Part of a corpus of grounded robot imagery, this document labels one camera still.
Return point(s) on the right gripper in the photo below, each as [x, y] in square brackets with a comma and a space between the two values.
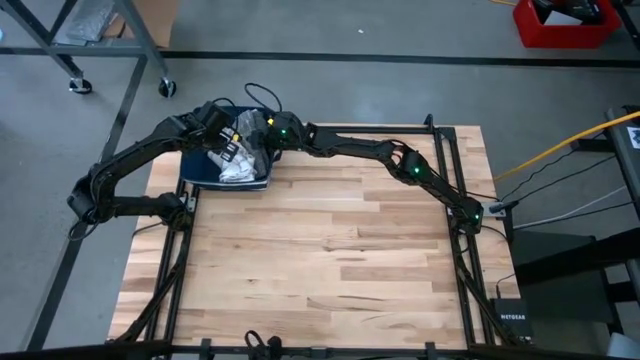
[287, 137]

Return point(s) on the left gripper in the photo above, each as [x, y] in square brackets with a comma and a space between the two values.
[215, 137]

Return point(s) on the plain dark grey towel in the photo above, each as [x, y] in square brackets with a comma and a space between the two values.
[250, 122]

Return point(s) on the white red-checked towel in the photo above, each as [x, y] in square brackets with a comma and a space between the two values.
[237, 167]

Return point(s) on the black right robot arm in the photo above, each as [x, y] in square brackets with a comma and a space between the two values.
[380, 150]

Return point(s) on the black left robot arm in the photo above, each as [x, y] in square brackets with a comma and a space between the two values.
[125, 165]

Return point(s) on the black cart caster wheel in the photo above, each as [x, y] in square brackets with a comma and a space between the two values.
[167, 89]
[81, 87]

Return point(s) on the brown cardboard box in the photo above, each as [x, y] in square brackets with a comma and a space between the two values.
[160, 20]

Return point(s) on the grey flat slab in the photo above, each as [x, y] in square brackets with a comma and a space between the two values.
[92, 20]

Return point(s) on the red plastic crate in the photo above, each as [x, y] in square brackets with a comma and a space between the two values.
[565, 37]

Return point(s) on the white paper sheet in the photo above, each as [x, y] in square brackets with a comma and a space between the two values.
[560, 20]

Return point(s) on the black metal stand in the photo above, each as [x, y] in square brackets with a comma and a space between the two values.
[560, 260]

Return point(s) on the black electronic device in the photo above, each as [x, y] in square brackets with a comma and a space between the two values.
[585, 10]

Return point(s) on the light grey box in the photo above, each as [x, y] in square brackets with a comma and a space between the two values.
[625, 350]

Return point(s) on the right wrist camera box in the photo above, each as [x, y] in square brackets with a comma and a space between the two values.
[286, 122]

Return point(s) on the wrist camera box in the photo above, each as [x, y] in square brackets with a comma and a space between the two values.
[217, 116]
[286, 122]

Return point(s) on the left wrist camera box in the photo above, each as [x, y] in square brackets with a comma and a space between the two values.
[217, 116]

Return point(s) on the grey metal cart frame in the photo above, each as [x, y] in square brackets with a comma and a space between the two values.
[144, 40]

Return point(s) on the black Netgear network switch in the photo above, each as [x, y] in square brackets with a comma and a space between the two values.
[512, 320]

